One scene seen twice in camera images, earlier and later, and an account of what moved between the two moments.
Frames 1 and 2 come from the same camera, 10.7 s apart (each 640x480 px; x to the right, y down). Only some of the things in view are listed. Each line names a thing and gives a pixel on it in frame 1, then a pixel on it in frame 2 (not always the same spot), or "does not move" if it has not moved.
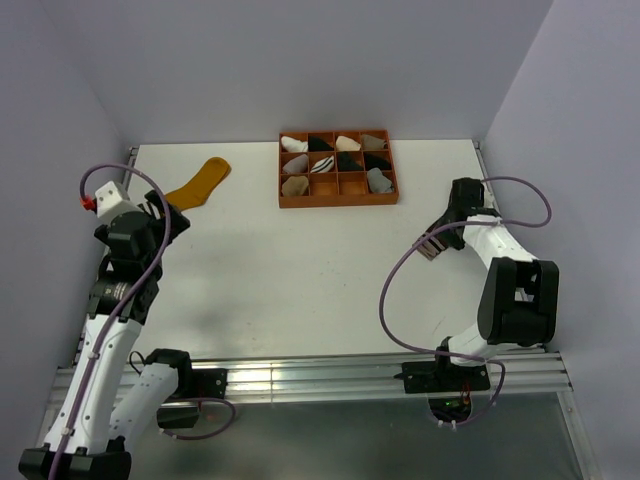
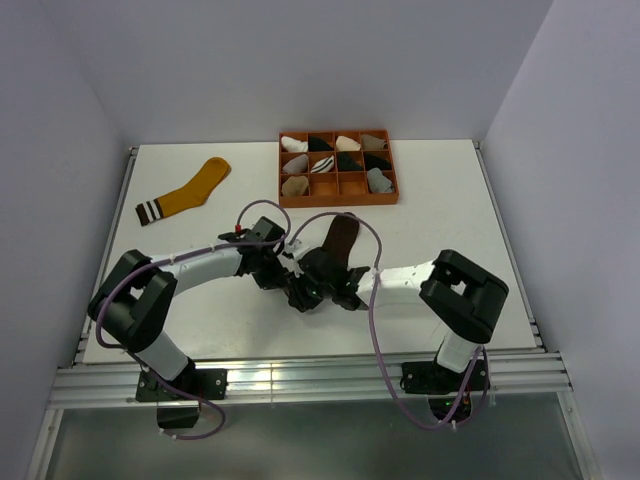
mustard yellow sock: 212,173 does not move
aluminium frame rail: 538,372 does not move
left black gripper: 177,223 -> 275,278
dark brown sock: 431,247 -> 341,237
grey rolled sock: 298,164 does not move
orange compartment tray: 336,168 does not move
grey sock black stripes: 378,183 does not move
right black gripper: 452,240 -> 297,296
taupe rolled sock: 371,143 does not move
